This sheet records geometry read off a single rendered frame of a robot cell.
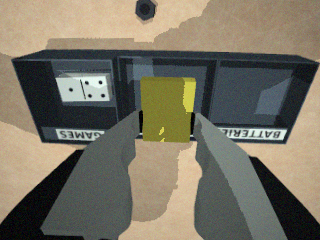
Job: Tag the dark grey rack of bins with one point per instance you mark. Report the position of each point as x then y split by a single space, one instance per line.
256 101

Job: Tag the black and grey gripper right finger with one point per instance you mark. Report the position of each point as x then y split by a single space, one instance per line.
238 197

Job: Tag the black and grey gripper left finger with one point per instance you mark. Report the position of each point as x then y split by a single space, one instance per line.
87 197

